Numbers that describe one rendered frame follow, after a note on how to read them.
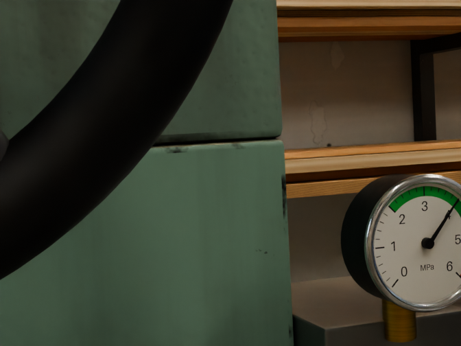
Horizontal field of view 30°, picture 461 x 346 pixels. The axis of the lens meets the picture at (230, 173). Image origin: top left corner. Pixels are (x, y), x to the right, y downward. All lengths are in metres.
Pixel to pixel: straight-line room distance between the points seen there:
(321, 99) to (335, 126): 0.11
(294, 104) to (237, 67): 2.66
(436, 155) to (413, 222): 2.39
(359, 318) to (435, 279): 0.05
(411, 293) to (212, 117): 0.13
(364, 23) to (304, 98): 0.54
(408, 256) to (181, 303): 0.11
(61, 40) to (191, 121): 0.07
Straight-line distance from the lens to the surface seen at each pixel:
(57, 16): 0.41
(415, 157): 2.75
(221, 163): 0.42
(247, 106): 0.43
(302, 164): 2.57
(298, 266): 3.12
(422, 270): 0.40
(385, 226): 0.39
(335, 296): 0.49
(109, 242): 0.41
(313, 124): 3.12
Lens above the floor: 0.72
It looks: 3 degrees down
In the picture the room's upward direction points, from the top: 3 degrees counter-clockwise
